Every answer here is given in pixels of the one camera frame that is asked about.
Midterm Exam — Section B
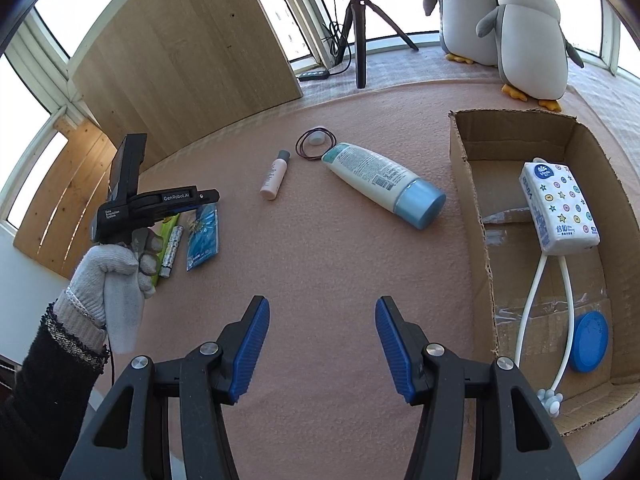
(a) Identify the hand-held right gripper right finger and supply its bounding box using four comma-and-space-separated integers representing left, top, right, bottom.
375, 296, 583, 480

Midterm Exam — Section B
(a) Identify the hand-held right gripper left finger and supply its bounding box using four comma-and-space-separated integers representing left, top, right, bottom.
60, 295, 271, 480

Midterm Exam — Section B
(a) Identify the blue foil packet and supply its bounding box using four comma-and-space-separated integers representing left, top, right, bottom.
186, 204, 221, 272

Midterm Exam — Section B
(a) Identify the green tube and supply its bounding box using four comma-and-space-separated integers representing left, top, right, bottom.
150, 212, 181, 288

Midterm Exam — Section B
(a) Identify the small patterned lip balm tube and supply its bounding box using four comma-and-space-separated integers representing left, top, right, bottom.
159, 225, 185, 279

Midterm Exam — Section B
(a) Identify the black hair tie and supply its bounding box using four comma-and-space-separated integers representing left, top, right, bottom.
295, 128, 337, 162

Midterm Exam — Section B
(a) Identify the cardboard box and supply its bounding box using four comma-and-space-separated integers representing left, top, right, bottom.
447, 108, 640, 437

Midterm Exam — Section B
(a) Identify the white massage roller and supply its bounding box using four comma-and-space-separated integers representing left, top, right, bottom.
514, 252, 576, 417

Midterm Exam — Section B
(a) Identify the white lotion tube blue cap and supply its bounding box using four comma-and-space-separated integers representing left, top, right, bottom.
321, 142, 447, 231

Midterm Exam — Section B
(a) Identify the blue round lid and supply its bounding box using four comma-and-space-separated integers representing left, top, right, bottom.
570, 311, 610, 374

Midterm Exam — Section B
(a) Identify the patterned tissue pack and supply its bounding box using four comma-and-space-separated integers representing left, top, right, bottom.
518, 158, 601, 256

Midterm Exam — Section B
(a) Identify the person's left forearm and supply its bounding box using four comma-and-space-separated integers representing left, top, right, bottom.
0, 285, 111, 480

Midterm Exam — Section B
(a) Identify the person's left hand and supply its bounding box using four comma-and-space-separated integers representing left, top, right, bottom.
67, 227, 166, 328

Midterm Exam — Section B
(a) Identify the wooden plank panel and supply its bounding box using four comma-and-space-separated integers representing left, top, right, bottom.
12, 117, 118, 281

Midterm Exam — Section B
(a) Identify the small white bottle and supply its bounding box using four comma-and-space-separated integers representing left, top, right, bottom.
259, 150, 292, 202

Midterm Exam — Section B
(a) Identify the light wooden board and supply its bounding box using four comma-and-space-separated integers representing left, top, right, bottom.
70, 0, 304, 171

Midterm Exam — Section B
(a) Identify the black tripod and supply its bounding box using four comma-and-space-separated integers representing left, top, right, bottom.
327, 0, 420, 90

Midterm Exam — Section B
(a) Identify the large penguin plush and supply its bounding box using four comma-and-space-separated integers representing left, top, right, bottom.
423, 0, 513, 66

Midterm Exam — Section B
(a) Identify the small penguin plush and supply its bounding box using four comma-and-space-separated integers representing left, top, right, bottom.
475, 0, 586, 112

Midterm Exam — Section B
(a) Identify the white window frame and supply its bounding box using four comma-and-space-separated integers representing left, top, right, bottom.
0, 0, 640, 231

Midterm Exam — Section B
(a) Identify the black tripod cable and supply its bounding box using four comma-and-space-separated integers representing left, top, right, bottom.
320, 0, 353, 73

